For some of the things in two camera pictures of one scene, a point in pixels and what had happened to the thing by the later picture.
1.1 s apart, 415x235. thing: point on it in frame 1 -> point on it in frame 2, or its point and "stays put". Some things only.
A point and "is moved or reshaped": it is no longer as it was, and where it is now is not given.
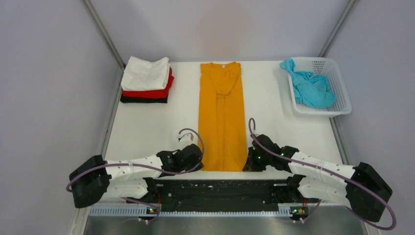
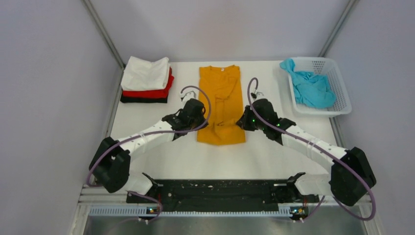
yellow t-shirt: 221,135 is moved or reshaped
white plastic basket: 327,67 stays put
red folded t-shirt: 151,94 stays put
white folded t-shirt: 140,74 stays put
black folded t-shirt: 142,100 stays put
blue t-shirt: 310,88 stays put
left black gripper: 199,167 -> 202,118
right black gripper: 250,165 -> 243,122
